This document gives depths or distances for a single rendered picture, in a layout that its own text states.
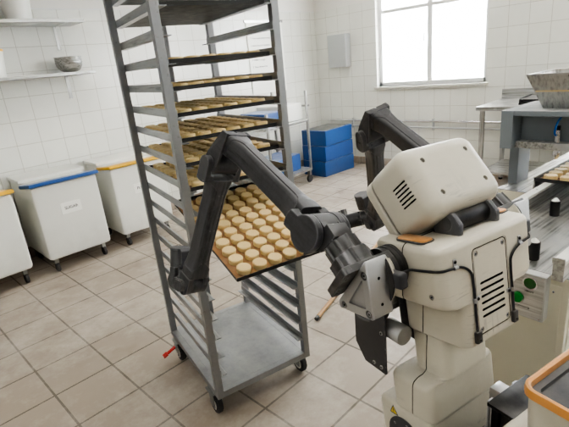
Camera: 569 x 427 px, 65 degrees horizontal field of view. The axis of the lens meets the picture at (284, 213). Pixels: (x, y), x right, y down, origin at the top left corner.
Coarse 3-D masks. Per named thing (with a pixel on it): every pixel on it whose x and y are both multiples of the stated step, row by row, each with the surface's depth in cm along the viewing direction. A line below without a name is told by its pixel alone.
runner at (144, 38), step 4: (148, 32) 157; (136, 36) 170; (140, 36) 167; (144, 36) 162; (148, 36) 158; (164, 36) 149; (128, 40) 182; (132, 40) 176; (136, 40) 172; (140, 40) 168; (144, 40) 163; (148, 40) 159; (120, 44) 194; (124, 44) 188; (128, 44) 183; (132, 44) 178; (136, 44) 173; (140, 44) 172; (144, 44) 174; (124, 48) 189; (128, 48) 188
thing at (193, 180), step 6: (156, 168) 209; (162, 168) 200; (168, 168) 198; (174, 168) 203; (168, 174) 191; (174, 174) 185; (192, 174) 184; (240, 174) 175; (192, 180) 171; (198, 180) 169; (192, 186) 168
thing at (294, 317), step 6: (246, 282) 248; (252, 282) 243; (252, 288) 240; (258, 288) 238; (258, 294) 234; (264, 294) 233; (270, 294) 227; (270, 300) 226; (276, 300) 222; (276, 306) 220; (282, 306) 218; (282, 312) 215; (288, 312) 214; (294, 312) 208; (288, 318) 209; (294, 318) 209; (300, 318) 204
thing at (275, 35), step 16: (272, 0) 162; (272, 16) 164; (272, 32) 166; (288, 128) 178; (288, 144) 179; (288, 160) 181; (288, 176) 183; (304, 304) 203; (304, 320) 206; (304, 336) 208; (304, 352) 210
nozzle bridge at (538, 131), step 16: (512, 112) 183; (528, 112) 178; (544, 112) 174; (560, 112) 170; (512, 128) 185; (528, 128) 188; (544, 128) 183; (512, 144) 188; (528, 144) 185; (544, 144) 180; (560, 144) 176; (512, 160) 199; (528, 160) 204; (512, 176) 201
